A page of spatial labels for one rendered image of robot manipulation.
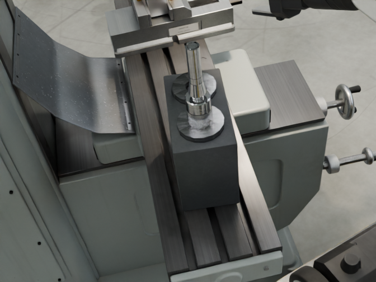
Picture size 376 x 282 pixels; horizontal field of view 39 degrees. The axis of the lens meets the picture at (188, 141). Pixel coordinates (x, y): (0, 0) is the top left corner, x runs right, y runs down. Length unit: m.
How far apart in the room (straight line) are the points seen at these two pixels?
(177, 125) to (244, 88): 0.55
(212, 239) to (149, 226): 0.70
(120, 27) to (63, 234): 0.62
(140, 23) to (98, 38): 1.81
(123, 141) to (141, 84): 0.16
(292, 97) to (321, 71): 1.28
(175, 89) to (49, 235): 0.71
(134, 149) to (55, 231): 0.35
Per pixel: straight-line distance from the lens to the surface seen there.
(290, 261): 1.92
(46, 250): 1.65
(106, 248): 1.80
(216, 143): 0.97
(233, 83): 1.53
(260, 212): 1.10
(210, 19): 1.50
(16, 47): 1.36
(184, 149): 0.96
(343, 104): 1.75
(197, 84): 0.91
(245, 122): 1.46
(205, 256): 1.05
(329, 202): 2.31
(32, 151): 1.38
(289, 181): 1.71
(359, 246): 1.52
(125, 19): 1.52
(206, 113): 0.95
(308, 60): 2.94
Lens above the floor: 1.87
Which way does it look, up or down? 48 degrees down
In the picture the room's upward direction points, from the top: 8 degrees counter-clockwise
